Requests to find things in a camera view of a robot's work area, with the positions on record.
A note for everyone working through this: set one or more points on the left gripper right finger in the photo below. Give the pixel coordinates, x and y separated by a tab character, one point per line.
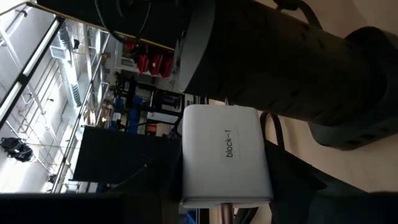
295	193

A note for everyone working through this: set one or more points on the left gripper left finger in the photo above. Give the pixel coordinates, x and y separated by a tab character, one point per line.
93	208

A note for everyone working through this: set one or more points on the white charger block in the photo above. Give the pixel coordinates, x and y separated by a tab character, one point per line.
224	155

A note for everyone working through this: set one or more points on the black tower power strip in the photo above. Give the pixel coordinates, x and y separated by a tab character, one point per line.
280	62

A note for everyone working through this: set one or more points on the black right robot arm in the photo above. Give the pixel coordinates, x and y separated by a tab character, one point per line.
311	14

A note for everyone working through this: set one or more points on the black partition panel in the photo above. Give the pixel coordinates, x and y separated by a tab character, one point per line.
124	155

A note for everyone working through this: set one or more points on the black ceiling device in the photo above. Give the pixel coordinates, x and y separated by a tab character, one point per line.
15	149

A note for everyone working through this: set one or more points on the background robot rig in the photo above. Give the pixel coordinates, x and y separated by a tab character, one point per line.
133	112

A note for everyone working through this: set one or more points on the red storage bins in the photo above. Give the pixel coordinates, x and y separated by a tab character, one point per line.
155	63

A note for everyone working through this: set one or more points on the black overhead rig beam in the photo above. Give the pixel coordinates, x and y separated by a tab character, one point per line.
34	59

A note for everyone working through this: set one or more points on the black curtain yellow edge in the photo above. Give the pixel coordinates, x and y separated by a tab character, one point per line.
68	12

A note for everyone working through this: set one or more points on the grey ventilation duct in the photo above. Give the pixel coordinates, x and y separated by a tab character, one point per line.
70	71

